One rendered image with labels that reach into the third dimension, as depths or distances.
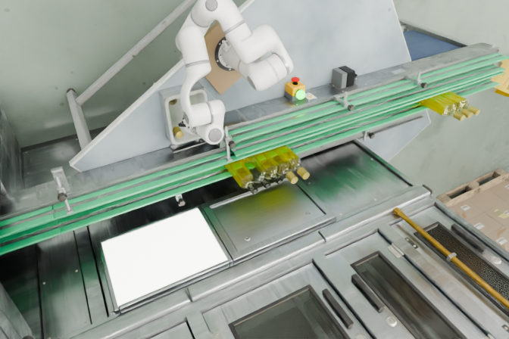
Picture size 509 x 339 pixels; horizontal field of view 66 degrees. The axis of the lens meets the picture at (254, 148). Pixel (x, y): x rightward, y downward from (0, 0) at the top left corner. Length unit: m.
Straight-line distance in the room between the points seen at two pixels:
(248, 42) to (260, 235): 0.73
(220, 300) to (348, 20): 1.35
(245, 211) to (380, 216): 0.56
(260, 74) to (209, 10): 0.27
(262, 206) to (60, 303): 0.83
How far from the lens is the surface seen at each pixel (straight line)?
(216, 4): 1.37
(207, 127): 1.37
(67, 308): 1.58
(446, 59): 2.51
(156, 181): 1.62
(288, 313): 1.43
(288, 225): 1.62
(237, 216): 1.66
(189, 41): 1.36
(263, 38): 1.41
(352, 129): 2.05
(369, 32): 2.11
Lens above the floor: 2.20
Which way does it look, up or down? 47 degrees down
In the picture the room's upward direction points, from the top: 137 degrees clockwise
